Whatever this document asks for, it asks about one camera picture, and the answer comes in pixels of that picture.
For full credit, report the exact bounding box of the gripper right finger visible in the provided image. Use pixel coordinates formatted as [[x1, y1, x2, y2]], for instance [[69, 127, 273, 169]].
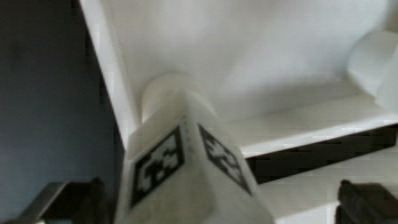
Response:
[[334, 180, 398, 224]]

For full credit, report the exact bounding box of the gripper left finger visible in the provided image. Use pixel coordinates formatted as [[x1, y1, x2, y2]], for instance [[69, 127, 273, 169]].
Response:
[[7, 178, 110, 224]]

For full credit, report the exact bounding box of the white table leg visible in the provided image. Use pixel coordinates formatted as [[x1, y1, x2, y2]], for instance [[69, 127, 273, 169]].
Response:
[[346, 31, 398, 114], [113, 73, 273, 224]]

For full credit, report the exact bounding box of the white square tabletop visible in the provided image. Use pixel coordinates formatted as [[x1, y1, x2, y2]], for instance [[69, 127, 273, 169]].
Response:
[[78, 0, 398, 156]]

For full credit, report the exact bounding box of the white L-shaped obstacle fence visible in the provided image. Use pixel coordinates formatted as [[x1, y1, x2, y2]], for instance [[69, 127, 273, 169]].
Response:
[[259, 146, 398, 224]]

